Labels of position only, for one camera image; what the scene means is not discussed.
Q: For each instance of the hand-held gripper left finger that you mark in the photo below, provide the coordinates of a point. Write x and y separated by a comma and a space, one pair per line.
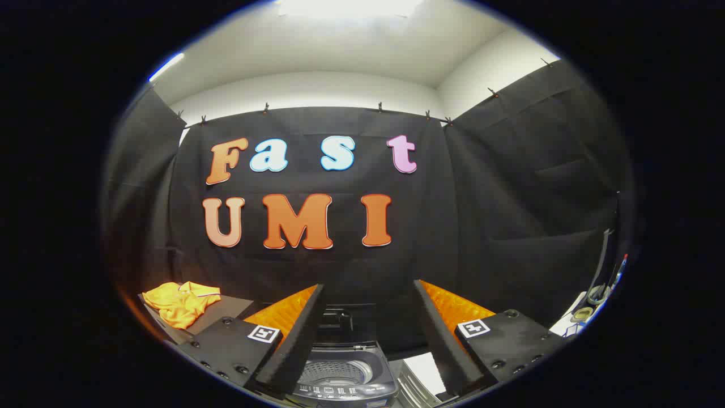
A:
294, 340

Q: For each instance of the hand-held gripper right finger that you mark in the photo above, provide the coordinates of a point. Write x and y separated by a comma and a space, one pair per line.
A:
444, 340

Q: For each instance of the dark washing machine lid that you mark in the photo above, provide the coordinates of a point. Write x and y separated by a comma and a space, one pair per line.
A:
340, 324

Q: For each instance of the dark grey washing machine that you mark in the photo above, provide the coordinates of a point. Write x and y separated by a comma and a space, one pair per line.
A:
362, 391

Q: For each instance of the yellow orange shirt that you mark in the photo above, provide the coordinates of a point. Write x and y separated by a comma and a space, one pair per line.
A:
181, 303

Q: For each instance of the grey side table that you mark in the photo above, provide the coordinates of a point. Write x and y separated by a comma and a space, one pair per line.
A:
229, 309

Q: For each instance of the white table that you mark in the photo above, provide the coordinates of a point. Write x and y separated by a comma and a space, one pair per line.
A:
572, 331

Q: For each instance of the roll of tape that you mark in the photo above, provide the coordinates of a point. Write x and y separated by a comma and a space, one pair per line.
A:
581, 314

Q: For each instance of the ceiling strip light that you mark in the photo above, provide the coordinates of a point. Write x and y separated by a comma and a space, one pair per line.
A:
167, 67

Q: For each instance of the ceiling light panel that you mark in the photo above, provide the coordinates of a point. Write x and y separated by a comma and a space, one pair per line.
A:
351, 7

